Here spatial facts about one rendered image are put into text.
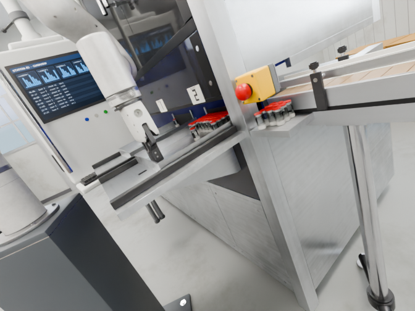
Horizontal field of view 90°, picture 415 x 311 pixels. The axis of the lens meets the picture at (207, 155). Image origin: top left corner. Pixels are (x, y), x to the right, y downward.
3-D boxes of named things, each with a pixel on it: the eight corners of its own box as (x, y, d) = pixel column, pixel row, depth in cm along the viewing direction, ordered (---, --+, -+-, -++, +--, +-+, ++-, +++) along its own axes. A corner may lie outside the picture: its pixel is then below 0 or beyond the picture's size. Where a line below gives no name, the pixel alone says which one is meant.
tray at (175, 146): (208, 123, 90) (205, 116, 89) (250, 120, 69) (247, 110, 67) (138, 163, 76) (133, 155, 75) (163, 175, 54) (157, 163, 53)
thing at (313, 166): (213, 156, 305) (189, 99, 276) (395, 186, 132) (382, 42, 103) (155, 195, 262) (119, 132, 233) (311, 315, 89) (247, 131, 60)
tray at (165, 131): (176, 126, 119) (173, 120, 118) (199, 124, 97) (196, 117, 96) (121, 155, 104) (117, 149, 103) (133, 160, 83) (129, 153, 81)
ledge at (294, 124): (280, 116, 66) (278, 111, 65) (320, 113, 55) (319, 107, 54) (251, 137, 60) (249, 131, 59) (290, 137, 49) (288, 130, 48)
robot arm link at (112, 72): (116, 97, 58) (99, 100, 49) (89, 47, 53) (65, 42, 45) (142, 84, 56) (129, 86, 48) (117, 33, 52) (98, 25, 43)
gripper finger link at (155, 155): (156, 138, 55) (167, 160, 57) (152, 137, 58) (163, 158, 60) (146, 144, 53) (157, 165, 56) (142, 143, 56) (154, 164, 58)
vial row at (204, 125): (200, 130, 84) (195, 120, 82) (227, 129, 69) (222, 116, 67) (196, 132, 83) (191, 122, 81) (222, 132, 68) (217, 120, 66)
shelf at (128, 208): (174, 129, 124) (173, 126, 123) (264, 125, 65) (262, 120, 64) (95, 171, 103) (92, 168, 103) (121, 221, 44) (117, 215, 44)
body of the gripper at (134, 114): (144, 91, 50) (165, 132, 54) (134, 97, 59) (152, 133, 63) (115, 103, 47) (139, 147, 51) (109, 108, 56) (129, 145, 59)
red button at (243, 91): (246, 97, 54) (241, 82, 52) (257, 95, 50) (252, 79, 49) (236, 103, 52) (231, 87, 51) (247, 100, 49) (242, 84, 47)
